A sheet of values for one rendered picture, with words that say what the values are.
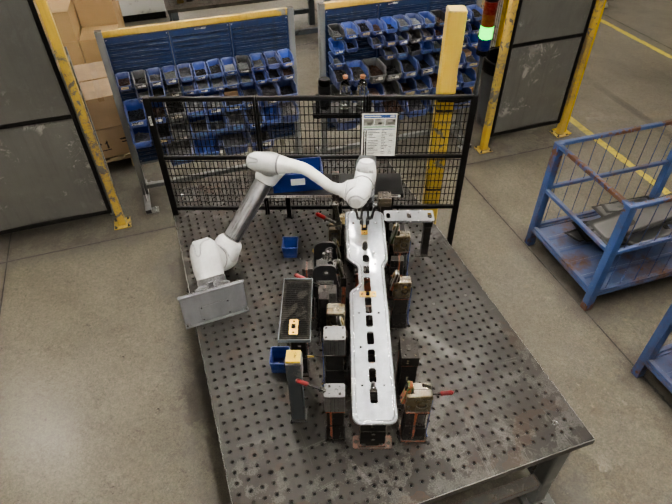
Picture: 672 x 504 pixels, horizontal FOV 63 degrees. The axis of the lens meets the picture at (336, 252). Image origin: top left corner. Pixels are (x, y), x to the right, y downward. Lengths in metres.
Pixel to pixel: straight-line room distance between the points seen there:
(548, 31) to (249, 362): 3.99
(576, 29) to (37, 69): 4.43
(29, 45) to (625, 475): 4.48
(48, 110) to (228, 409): 2.66
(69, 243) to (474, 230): 3.37
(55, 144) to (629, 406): 4.32
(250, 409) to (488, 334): 1.29
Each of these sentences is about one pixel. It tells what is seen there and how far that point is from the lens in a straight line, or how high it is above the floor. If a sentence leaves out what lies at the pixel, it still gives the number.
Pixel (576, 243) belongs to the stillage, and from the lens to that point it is 4.64.
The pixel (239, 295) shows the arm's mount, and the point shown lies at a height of 0.84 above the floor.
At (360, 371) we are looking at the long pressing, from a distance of 2.46.
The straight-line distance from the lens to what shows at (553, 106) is 6.08.
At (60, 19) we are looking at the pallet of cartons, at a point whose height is 0.98.
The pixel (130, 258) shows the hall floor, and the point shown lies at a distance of 4.70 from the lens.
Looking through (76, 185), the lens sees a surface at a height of 0.45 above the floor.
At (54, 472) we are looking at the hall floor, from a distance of 3.71.
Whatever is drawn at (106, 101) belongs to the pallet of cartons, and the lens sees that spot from 5.45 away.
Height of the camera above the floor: 3.02
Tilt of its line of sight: 43 degrees down
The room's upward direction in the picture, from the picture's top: 1 degrees counter-clockwise
